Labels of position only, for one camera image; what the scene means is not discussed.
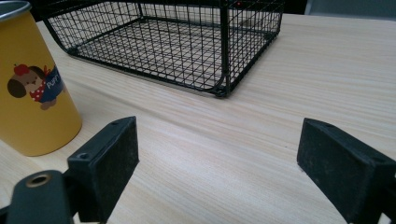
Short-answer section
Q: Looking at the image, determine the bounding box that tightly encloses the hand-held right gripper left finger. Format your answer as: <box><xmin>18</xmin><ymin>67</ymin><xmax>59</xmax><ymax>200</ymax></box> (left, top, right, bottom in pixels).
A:
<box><xmin>66</xmin><ymin>116</ymin><xmax>140</xmax><ymax>224</ymax></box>

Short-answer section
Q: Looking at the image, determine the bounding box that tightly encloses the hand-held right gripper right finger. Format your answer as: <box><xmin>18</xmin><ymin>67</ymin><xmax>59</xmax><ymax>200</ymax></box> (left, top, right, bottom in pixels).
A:
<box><xmin>296</xmin><ymin>118</ymin><xmax>396</xmax><ymax>224</ymax></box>

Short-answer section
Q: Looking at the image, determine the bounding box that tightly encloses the yellow cup with dog print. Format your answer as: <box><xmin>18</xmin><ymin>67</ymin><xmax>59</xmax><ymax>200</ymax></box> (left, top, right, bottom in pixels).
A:
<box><xmin>0</xmin><ymin>0</ymin><xmax>83</xmax><ymax>157</ymax></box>

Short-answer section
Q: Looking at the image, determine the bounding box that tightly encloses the black wire mesh basket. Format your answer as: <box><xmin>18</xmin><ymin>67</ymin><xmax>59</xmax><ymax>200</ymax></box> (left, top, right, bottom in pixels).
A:
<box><xmin>39</xmin><ymin>0</ymin><xmax>286</xmax><ymax>99</ymax></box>

